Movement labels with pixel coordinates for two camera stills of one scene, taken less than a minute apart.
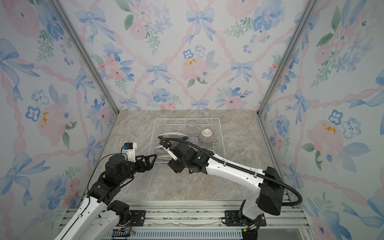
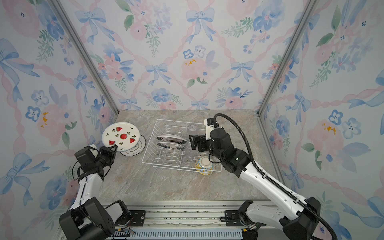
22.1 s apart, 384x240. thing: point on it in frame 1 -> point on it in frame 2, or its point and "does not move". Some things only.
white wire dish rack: x=206 y=131 does not move
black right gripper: x=174 y=166 -> x=197 y=139
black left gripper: x=148 y=165 -> x=110 y=153
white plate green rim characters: x=160 y=149 -> x=138 y=148
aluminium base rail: x=195 y=220 does not move
